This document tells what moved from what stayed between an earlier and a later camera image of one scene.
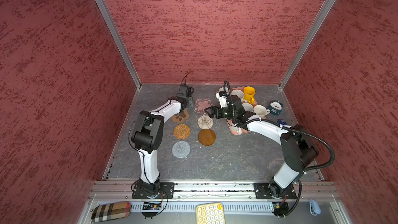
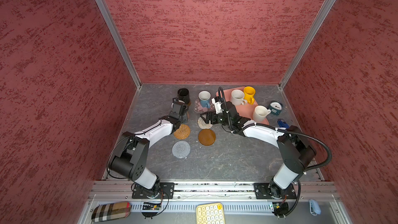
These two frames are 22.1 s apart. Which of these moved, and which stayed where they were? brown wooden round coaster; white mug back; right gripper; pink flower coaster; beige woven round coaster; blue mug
Moved: right gripper; blue mug
Stayed: brown wooden round coaster; pink flower coaster; white mug back; beige woven round coaster
